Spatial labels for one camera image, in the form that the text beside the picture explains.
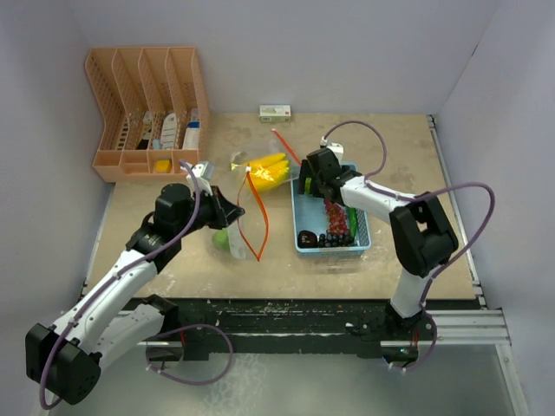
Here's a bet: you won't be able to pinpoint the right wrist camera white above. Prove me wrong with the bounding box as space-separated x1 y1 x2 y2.
320 137 344 163

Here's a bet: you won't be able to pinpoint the white blue item in organizer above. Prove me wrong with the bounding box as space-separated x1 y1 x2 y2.
181 108 200 150

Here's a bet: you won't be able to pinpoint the clear zip bag orange zipper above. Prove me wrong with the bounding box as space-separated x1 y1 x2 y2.
229 128 301 192

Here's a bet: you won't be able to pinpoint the orange desk file organizer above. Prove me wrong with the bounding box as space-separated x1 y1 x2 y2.
85 46 211 183

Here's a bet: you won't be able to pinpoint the yellow item in organizer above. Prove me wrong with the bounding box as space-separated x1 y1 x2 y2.
154 159 172 173

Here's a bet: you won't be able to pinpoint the yellow banana bunch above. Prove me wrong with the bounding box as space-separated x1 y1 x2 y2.
244 153 290 192

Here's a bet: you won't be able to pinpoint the dark brown mangosteen toy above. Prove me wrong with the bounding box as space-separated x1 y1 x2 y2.
297 230 318 249

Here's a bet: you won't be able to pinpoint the dark blue grapes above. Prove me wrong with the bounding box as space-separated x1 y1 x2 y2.
317 233 355 248

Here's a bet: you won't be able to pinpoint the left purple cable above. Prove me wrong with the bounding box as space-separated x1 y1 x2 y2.
38 159 201 410

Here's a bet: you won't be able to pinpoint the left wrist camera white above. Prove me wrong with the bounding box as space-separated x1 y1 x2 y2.
181 160 215 187

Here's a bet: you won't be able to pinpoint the small white green box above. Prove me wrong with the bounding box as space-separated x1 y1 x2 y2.
258 105 291 123

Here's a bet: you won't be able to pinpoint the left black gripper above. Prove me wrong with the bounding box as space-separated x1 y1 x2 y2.
175 185 244 237

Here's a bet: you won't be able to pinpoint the purple cable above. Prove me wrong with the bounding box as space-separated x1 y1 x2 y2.
38 159 201 410
320 120 496 374

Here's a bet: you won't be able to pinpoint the green apple toy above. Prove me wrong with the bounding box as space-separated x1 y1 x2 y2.
212 230 231 252

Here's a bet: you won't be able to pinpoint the white bottle in organizer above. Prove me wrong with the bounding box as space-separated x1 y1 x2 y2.
160 113 178 150

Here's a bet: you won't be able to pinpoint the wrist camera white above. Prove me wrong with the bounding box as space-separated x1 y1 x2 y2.
181 160 215 187
320 137 344 163

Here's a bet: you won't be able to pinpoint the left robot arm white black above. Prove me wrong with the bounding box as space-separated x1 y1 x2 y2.
25 183 245 410

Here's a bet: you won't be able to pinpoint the red grapes bunch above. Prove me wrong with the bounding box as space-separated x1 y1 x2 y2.
323 200 349 234

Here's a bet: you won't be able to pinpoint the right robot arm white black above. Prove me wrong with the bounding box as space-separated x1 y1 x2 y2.
297 148 459 339

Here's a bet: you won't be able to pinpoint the light blue plastic basket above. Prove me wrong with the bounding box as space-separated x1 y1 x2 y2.
290 179 371 257

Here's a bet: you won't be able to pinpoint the green cucumber toy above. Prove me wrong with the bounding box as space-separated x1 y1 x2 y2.
346 207 358 240

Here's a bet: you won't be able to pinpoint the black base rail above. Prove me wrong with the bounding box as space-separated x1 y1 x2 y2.
108 296 478 361

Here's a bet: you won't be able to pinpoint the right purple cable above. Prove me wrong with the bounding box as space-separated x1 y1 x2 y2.
320 120 496 374

